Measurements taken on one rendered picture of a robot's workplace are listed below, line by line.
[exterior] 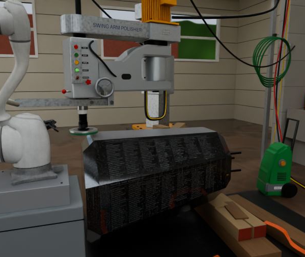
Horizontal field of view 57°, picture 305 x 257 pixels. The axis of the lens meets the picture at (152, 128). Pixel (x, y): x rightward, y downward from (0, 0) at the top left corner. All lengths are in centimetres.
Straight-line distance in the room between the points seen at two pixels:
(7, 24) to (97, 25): 76
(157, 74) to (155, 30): 35
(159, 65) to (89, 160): 97
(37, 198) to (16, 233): 15
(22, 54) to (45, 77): 660
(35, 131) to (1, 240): 43
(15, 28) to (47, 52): 667
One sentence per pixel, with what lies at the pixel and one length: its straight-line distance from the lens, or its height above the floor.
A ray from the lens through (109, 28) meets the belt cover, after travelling 217.
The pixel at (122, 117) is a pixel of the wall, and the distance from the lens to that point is 845.
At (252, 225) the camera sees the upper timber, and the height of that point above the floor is 23.
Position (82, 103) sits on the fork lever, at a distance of 212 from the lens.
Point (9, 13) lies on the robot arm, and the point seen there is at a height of 161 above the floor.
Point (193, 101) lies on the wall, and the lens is 917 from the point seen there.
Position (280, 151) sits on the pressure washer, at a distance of 341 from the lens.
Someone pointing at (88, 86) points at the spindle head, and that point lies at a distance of 208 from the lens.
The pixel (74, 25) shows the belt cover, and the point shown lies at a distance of 209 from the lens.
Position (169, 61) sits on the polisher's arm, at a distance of 300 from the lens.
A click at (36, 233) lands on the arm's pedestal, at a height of 71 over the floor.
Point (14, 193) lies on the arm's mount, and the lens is 121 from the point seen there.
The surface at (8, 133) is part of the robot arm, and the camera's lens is 127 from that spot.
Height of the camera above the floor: 130
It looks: 10 degrees down
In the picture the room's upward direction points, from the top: straight up
